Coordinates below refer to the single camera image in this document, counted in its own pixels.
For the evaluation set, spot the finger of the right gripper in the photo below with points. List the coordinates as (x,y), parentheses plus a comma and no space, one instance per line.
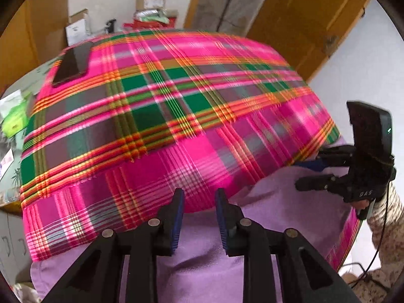
(328,182)
(336,156)

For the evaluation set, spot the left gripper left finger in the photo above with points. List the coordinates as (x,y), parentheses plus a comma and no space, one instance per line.
(96,274)

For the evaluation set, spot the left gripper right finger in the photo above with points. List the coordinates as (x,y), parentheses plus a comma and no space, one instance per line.
(278,266)

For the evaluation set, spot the purple fleece garment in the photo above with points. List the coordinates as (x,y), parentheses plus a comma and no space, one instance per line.
(200,270)

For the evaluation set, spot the person's right hand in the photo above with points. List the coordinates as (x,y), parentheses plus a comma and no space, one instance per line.
(361,208)

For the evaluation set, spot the grey drawer cabinet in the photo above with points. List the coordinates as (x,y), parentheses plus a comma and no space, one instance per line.
(15,256)

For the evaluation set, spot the wooden door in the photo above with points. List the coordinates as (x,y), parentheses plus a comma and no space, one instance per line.
(306,32)

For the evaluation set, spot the pink plaid bed sheet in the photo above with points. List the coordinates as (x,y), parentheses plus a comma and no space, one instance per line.
(159,110)

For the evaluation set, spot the grey door curtain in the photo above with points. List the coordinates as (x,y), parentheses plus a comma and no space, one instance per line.
(225,16)

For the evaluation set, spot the green tissue pack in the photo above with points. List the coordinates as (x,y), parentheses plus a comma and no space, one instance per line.
(14,116)

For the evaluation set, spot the black smartphone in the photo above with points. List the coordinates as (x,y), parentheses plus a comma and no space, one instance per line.
(74,64)

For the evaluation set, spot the wooden wardrobe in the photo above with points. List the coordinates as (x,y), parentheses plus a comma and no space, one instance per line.
(32,32)

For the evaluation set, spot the white cardboard box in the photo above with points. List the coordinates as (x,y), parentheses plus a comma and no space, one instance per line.
(78,27)

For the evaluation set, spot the black spray bottle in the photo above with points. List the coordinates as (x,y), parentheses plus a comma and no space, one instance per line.
(110,26)

